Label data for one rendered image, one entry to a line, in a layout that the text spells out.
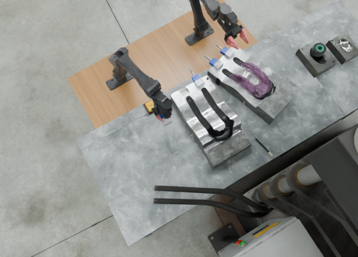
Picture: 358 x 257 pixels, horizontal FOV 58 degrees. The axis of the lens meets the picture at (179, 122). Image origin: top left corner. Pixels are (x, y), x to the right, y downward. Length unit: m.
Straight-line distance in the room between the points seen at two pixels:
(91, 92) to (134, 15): 1.42
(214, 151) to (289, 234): 0.78
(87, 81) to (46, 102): 1.03
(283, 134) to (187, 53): 0.81
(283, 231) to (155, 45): 1.46
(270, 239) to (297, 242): 0.09
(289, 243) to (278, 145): 0.87
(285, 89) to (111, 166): 1.13
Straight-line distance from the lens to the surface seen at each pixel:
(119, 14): 3.42
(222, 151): 1.88
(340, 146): 0.78
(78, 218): 2.82
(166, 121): 1.82
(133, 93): 2.08
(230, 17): 1.72
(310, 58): 2.22
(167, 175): 1.91
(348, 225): 1.27
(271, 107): 1.96
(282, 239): 1.26
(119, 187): 1.93
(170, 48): 2.20
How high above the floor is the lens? 2.68
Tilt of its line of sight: 72 degrees down
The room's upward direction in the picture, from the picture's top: 5 degrees counter-clockwise
